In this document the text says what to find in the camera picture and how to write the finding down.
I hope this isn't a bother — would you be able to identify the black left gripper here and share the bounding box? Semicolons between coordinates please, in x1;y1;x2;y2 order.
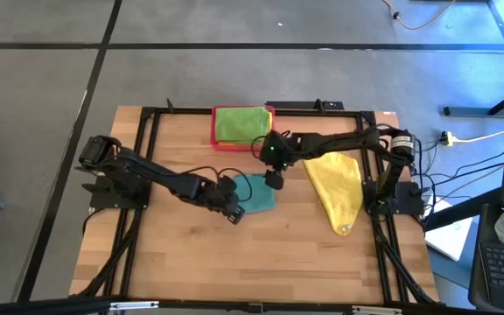
197;174;247;226

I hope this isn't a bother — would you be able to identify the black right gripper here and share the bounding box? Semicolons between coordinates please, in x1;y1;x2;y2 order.
263;152;289;192

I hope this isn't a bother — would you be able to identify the teal microfiber towel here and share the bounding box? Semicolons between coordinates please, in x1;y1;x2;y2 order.
233;173;277;215

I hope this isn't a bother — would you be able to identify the bright green microfiber towel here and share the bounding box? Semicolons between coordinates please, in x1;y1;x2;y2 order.
214;106;272;146

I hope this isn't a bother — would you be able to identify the pink translucent plastic bin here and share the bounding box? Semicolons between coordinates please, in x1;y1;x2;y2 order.
209;104;277;153

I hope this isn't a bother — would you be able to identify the black mounting bar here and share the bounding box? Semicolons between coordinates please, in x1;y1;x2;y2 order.
264;99;346;112

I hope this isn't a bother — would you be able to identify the yellow white power strip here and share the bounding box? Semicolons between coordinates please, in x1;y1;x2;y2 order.
440;129;466;147

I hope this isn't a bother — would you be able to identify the white flat box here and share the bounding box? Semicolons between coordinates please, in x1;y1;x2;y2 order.
423;199;474;263

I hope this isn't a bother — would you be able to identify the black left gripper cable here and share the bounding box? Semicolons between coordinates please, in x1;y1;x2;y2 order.
177;164;254;204

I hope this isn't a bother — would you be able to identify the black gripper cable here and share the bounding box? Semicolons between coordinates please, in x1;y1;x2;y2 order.
177;164;254;204
249;129;292;159

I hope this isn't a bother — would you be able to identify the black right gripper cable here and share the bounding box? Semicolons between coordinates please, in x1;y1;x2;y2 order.
249;129;292;159

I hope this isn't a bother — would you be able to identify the black aluminium table frame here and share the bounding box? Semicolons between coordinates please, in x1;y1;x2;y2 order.
74;98;441;315

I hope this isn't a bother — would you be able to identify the silver metal bracket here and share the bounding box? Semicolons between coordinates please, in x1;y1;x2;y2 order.
108;300;160;312
351;304;404;315

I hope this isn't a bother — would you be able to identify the orange floor cable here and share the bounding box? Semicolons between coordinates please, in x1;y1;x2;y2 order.
381;0;457;32

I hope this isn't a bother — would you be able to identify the dark metal desk frame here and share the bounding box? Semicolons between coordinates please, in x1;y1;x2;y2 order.
443;0;504;117

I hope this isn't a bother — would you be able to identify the white power cable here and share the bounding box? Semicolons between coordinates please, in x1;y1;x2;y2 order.
455;129;504;144

